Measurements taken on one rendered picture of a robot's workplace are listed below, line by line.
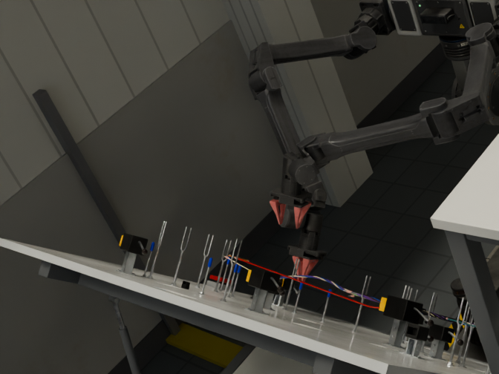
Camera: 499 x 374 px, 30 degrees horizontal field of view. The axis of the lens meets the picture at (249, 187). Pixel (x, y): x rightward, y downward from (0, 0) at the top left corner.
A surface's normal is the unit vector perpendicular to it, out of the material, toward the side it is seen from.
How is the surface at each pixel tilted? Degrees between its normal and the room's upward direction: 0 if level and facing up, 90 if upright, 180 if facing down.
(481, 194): 0
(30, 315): 90
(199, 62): 90
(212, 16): 90
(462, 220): 0
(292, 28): 90
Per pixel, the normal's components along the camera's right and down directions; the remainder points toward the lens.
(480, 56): -0.40, -0.80
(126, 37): 0.69, 0.15
